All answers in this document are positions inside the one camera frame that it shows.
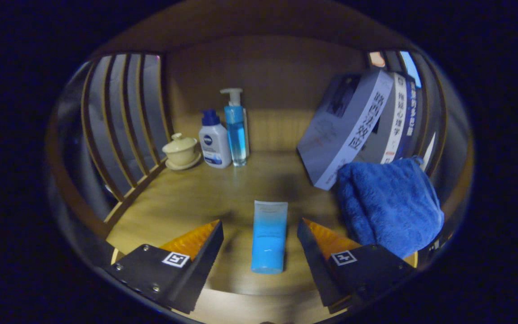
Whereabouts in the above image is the grey book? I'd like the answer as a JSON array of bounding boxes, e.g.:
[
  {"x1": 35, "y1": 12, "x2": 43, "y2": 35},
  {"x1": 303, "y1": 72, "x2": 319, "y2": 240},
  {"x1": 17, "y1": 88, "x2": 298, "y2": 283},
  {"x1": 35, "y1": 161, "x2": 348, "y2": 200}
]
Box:
[{"x1": 297, "y1": 70, "x2": 394, "y2": 191}]

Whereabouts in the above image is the beige lidded teacup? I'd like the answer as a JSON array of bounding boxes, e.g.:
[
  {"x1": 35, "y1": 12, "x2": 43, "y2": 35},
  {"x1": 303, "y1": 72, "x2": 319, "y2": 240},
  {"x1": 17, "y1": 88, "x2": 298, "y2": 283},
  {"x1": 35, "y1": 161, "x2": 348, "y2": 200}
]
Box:
[{"x1": 162, "y1": 133, "x2": 202, "y2": 171}]

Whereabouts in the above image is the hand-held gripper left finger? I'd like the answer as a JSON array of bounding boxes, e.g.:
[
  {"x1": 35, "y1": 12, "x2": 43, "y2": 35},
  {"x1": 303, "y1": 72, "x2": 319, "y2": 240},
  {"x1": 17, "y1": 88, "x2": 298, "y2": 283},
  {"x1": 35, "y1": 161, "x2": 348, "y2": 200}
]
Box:
[{"x1": 104, "y1": 220, "x2": 224, "y2": 315}]

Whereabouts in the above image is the wooden drawer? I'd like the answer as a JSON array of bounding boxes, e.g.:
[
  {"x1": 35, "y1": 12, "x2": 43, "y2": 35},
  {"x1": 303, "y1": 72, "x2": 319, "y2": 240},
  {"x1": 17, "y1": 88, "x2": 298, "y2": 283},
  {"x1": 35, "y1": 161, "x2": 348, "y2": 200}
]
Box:
[{"x1": 171, "y1": 288, "x2": 336, "y2": 324}]

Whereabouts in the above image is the blue pump bottle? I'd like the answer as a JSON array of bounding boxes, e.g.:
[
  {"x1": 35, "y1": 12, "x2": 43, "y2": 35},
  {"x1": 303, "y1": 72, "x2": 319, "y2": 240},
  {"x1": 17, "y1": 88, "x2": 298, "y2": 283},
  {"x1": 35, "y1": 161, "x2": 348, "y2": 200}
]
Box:
[{"x1": 220, "y1": 88, "x2": 250, "y2": 167}]

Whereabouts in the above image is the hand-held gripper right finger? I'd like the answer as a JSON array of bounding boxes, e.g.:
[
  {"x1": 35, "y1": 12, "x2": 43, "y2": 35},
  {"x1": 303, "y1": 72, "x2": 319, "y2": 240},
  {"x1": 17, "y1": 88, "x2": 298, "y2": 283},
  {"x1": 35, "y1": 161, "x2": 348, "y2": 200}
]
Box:
[{"x1": 297, "y1": 218, "x2": 417, "y2": 315}]

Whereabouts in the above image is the blue towel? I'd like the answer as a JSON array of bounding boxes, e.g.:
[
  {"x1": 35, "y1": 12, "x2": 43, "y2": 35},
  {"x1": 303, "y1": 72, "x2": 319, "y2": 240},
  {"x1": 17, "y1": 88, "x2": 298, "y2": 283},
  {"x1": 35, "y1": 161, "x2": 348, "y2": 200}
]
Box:
[{"x1": 335, "y1": 156, "x2": 445, "y2": 259}]

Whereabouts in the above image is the wooden cabinet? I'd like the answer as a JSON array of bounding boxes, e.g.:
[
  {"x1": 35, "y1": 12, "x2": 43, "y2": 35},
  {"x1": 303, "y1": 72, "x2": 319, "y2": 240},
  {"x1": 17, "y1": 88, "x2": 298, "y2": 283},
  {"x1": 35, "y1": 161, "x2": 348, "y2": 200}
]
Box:
[{"x1": 45, "y1": 2, "x2": 475, "y2": 324}]

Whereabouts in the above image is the white bottle with blue cap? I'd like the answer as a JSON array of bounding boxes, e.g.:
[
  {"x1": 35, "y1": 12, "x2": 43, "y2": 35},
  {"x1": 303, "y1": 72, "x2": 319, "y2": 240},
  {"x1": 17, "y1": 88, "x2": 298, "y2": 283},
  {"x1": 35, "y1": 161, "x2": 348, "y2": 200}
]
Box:
[{"x1": 198, "y1": 109, "x2": 232, "y2": 169}]

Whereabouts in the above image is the dark blue book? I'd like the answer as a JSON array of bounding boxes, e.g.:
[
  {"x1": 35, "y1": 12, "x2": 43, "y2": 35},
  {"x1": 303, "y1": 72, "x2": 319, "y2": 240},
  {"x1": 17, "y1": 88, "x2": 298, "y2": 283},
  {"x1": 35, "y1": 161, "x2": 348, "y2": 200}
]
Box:
[{"x1": 394, "y1": 74, "x2": 422, "y2": 160}]

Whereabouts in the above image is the white spine book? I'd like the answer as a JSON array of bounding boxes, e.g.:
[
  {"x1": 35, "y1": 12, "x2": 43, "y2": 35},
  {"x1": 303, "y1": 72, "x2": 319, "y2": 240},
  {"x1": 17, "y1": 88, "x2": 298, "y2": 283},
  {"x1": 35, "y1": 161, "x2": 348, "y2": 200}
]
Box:
[{"x1": 358, "y1": 72, "x2": 407, "y2": 165}]

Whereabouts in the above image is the blue squeeze tube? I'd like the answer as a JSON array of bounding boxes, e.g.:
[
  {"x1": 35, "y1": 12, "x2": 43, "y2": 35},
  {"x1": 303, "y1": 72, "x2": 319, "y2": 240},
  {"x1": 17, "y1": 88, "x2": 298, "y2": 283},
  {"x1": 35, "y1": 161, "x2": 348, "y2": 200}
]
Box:
[{"x1": 251, "y1": 200, "x2": 288, "y2": 274}]

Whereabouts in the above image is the wooden countertop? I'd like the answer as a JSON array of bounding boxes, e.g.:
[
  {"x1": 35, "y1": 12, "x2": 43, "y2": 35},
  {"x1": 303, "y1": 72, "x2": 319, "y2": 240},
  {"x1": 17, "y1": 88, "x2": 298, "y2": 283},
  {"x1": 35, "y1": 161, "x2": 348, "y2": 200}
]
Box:
[{"x1": 106, "y1": 151, "x2": 421, "y2": 297}]

